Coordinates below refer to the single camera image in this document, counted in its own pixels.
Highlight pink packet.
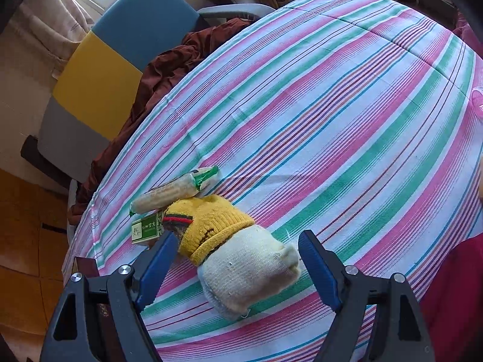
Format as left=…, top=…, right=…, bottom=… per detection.
left=471, top=87, right=483, bottom=121

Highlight green and white box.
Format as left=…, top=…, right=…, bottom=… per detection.
left=131, top=211, right=167, bottom=246

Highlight striped bed sheet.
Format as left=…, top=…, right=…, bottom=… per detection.
left=62, top=0, right=483, bottom=362

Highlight red cloth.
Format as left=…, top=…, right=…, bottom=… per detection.
left=421, top=230, right=483, bottom=362

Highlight maroon gift box gold interior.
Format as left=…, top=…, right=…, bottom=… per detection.
left=73, top=256, right=114, bottom=362

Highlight maroon blanket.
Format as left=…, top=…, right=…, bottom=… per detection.
left=75, top=18, right=253, bottom=215

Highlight long snack packet green ends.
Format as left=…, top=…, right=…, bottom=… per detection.
left=130, top=166, right=220, bottom=217

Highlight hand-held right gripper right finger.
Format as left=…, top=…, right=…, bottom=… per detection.
left=298, top=229, right=436, bottom=362

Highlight blue yellow grey chair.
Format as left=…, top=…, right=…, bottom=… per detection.
left=38, top=0, right=276, bottom=185

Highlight beige striped curtain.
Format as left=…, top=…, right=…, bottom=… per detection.
left=8, top=0, right=95, bottom=72

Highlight white knit glove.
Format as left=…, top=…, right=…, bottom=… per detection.
left=197, top=226, right=302, bottom=319

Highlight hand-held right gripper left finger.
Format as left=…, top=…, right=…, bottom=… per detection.
left=40, top=230, right=178, bottom=362

